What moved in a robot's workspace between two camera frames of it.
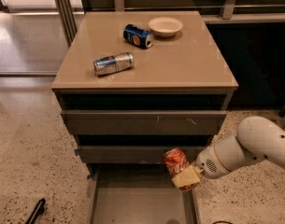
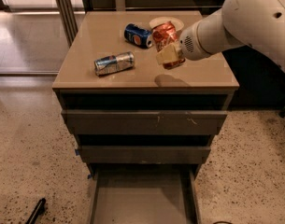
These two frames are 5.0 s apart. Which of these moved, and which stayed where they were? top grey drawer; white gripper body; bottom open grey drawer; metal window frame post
Moved: white gripper body
Stayed: bottom open grey drawer; metal window frame post; top grey drawer
